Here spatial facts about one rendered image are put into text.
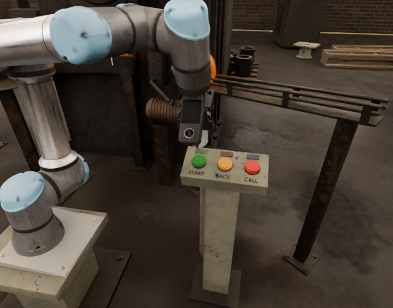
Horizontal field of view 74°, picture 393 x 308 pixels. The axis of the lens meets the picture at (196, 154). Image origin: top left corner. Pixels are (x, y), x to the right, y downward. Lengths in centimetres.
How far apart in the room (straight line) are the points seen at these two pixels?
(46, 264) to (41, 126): 41
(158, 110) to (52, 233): 72
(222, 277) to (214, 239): 20
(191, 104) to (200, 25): 16
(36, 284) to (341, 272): 114
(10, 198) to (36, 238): 16
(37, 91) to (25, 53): 29
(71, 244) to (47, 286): 14
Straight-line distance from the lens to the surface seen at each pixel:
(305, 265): 132
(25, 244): 99
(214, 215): 83
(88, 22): 43
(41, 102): 86
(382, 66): 472
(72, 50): 44
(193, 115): 55
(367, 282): 139
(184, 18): 47
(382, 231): 164
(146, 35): 52
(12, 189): 91
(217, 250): 96
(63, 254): 98
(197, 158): 75
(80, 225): 105
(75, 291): 115
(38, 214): 92
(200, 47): 50
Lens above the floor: 103
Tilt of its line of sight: 33 degrees down
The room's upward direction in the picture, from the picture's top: straight up
